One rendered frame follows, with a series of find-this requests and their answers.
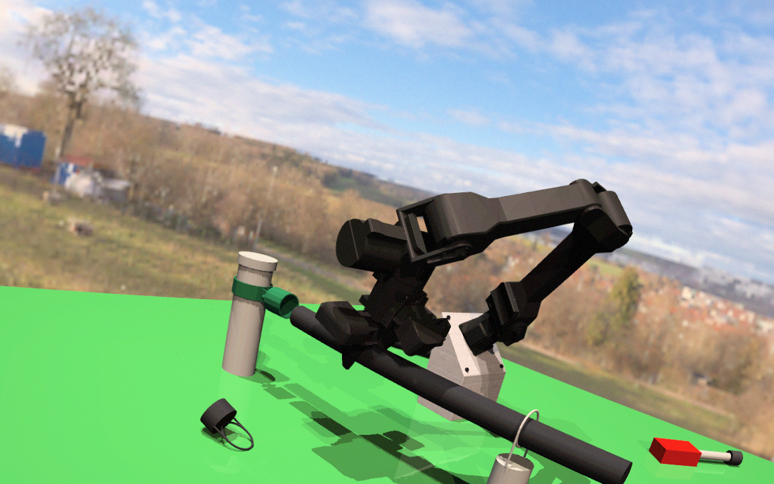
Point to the dark green band with cup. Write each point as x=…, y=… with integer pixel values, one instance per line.
x=276, y=300

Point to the beige cylinder with white cap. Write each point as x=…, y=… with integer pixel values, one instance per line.
x=246, y=315

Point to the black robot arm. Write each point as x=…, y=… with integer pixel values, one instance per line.
x=466, y=223

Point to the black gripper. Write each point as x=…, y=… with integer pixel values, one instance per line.
x=356, y=330

